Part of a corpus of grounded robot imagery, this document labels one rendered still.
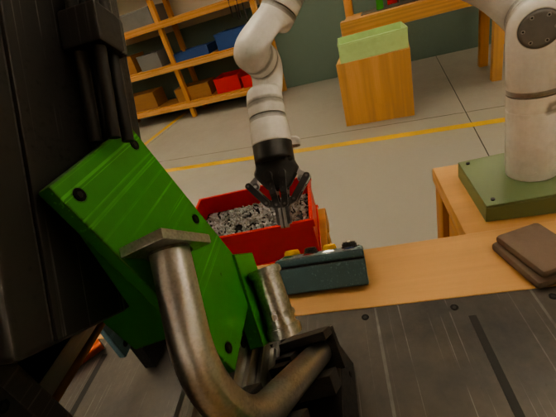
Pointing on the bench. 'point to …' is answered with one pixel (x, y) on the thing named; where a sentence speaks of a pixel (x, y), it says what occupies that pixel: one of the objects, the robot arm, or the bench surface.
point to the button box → (324, 270)
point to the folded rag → (530, 253)
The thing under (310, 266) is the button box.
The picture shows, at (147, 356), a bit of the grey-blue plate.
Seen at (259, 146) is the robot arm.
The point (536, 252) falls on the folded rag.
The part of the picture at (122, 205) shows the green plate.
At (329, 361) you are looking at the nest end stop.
